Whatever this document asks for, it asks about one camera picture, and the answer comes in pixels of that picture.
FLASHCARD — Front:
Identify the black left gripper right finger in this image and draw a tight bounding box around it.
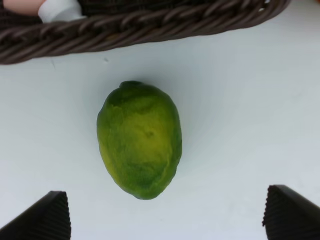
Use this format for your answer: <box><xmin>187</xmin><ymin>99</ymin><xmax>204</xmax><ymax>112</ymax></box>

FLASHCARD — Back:
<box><xmin>262</xmin><ymin>184</ymin><xmax>320</xmax><ymax>240</ymax></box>

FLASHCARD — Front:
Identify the pink lotion bottle white cap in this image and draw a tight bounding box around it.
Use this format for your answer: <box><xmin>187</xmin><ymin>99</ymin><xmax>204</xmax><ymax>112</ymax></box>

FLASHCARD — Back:
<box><xmin>2</xmin><ymin>0</ymin><xmax>88</xmax><ymax>23</ymax></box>

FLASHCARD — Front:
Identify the dark brown wicker basket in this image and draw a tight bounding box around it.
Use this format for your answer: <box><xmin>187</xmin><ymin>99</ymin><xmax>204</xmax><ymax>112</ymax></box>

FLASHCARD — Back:
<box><xmin>0</xmin><ymin>0</ymin><xmax>289</xmax><ymax>65</ymax></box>

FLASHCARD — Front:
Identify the green yellow mango fruit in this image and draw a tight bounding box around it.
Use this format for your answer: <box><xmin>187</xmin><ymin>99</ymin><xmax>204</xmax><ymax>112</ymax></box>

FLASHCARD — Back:
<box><xmin>96</xmin><ymin>81</ymin><xmax>182</xmax><ymax>200</ymax></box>

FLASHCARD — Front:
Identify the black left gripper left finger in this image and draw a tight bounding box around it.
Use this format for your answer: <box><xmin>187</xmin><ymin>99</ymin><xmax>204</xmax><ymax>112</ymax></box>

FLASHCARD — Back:
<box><xmin>0</xmin><ymin>191</ymin><xmax>72</xmax><ymax>240</ymax></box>

